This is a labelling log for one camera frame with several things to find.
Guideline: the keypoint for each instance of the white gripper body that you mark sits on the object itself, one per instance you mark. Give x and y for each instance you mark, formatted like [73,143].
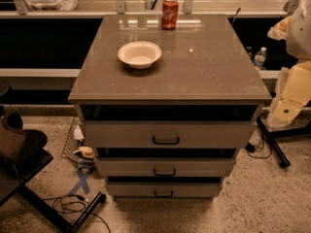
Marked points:
[299,36]

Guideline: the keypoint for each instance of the grey drawer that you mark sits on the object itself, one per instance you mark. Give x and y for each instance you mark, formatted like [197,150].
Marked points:
[164,190]
[182,135]
[163,167]

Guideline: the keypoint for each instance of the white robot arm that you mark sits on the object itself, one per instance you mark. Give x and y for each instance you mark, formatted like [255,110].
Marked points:
[296,31]

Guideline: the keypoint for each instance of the grey drawer cabinet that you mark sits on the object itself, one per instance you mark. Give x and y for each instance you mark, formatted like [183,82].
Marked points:
[203,75]

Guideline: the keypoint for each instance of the clear plastic water bottle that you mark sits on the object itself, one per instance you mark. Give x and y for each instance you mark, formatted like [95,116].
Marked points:
[260,58]

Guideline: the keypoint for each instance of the black table leg right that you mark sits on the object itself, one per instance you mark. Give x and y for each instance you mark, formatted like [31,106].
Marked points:
[284,161]

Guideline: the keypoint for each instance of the black table leg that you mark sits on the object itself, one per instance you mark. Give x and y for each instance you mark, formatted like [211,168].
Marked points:
[284,161]
[56,217]

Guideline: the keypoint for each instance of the orange soda can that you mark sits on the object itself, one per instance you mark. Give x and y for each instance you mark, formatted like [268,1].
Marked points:
[169,14]

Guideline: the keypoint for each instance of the white paper bowl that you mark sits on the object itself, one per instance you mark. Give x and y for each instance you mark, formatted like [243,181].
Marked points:
[140,54]

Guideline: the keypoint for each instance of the blue tape cross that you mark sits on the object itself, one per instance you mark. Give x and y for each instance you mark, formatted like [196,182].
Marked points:
[83,175]

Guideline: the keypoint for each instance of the dark brown chair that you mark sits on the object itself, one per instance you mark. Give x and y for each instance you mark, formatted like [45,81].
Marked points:
[19,145]

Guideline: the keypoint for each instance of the black table leg left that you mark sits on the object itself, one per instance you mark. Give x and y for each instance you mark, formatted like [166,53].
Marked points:
[56,217]

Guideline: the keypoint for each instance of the wire mesh basket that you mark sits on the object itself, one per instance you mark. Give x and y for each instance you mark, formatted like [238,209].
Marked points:
[74,139]

